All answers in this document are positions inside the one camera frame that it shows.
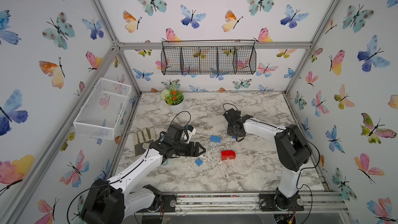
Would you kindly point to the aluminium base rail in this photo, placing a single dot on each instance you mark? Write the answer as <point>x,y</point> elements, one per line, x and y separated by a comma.
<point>196,203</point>

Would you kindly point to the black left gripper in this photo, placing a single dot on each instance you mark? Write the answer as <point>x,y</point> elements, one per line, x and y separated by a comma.
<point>195,150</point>

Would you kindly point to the white pot artificial plant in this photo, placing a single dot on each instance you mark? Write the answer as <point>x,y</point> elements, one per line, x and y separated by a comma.
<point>174,99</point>

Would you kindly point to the red long lego brick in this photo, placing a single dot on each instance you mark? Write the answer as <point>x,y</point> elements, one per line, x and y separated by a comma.
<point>228,155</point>

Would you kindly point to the light blue long lego brick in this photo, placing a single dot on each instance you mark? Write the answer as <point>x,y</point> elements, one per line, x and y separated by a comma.
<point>215,139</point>

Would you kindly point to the small blue lego brick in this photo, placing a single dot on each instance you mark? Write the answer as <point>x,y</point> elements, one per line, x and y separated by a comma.
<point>199,162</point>

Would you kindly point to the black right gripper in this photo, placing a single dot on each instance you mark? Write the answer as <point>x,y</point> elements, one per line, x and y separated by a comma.
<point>229,131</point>

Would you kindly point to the white mesh wall basket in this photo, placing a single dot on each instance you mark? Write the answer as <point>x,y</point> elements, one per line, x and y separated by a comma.
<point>102,112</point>

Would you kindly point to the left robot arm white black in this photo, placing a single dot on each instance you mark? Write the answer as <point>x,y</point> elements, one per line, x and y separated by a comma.
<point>111,201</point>

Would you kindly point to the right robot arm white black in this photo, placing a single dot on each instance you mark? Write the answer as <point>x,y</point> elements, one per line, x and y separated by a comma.
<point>292,149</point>

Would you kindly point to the black wire wall basket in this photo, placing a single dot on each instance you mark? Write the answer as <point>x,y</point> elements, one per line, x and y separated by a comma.
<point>207,57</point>

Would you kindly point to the beige green work glove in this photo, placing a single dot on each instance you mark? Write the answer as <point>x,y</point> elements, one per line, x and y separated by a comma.
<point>142,140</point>

